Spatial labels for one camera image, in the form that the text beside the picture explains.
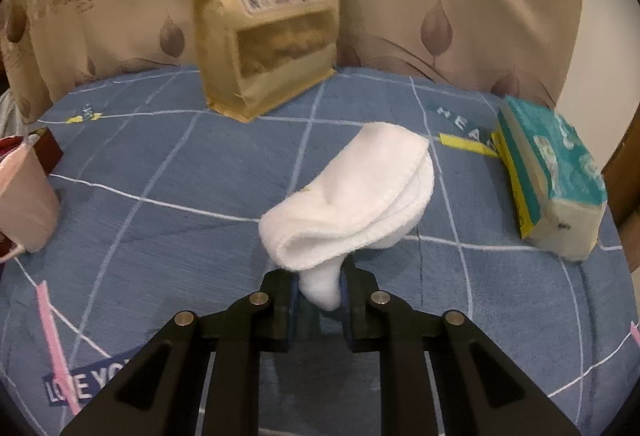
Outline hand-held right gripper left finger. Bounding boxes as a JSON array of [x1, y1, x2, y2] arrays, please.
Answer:
[[60, 268, 301, 436]]

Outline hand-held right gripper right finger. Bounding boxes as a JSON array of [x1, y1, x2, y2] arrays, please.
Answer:
[[340, 263, 583, 436]]

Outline plain white sock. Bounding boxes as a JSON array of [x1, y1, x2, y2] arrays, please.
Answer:
[[258, 122, 435, 311]]

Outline teal tissue pack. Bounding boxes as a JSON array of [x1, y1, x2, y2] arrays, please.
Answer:
[[492, 96, 608, 263]]

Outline kraft paper snack bag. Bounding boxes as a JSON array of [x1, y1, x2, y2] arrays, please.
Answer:
[[196, 0, 338, 124]]

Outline pink cup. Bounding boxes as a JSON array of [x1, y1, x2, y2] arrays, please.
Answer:
[[0, 138, 62, 261]]

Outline wooden door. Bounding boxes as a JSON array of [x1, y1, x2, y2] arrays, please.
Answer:
[[600, 100, 640, 237]]

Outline clear plastic bag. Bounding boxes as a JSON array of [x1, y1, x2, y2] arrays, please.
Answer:
[[0, 90, 21, 137]]

